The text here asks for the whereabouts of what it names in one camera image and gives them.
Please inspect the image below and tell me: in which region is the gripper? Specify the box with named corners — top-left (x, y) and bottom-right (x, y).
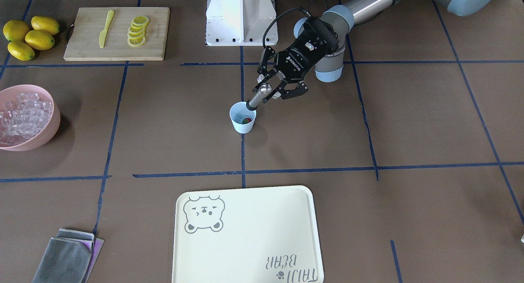
top-left (251, 29), bottom-right (340, 100)

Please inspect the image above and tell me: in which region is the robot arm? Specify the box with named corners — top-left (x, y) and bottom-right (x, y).
top-left (247, 0), bottom-right (491, 110)

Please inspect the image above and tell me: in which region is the light blue cup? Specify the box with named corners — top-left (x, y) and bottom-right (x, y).
top-left (229, 102), bottom-right (257, 134)

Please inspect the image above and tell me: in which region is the pile of ice cubes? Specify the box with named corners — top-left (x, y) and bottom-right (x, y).
top-left (0, 91), bottom-right (54, 147)

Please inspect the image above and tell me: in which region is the lemon slices row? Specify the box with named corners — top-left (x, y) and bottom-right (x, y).
top-left (127, 16), bottom-right (150, 47)

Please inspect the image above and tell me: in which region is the cream bear tray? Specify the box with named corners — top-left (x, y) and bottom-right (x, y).
top-left (172, 185), bottom-right (325, 283)

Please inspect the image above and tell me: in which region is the yellow plastic knife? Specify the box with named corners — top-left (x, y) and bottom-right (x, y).
top-left (99, 10), bottom-right (115, 48)

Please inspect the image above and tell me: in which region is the wooden cutting board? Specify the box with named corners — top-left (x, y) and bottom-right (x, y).
top-left (63, 7), bottom-right (170, 61)

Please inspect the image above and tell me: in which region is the yellow lemon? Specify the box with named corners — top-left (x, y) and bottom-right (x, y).
top-left (25, 30), bottom-right (55, 50)
top-left (7, 41), bottom-right (36, 61)
top-left (31, 16), bottom-right (60, 36)
top-left (2, 19), bottom-right (31, 42)

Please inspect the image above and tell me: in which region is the pink bowl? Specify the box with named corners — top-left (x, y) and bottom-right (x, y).
top-left (1, 84), bottom-right (61, 151)

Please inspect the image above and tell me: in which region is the folded grey cloth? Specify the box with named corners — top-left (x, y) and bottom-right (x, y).
top-left (32, 229), bottom-right (105, 283)

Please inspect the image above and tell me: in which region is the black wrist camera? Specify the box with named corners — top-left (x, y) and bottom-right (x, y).
top-left (303, 17), bottom-right (339, 53)

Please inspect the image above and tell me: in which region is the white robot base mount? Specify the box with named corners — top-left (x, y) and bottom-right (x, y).
top-left (205, 0), bottom-right (278, 46)

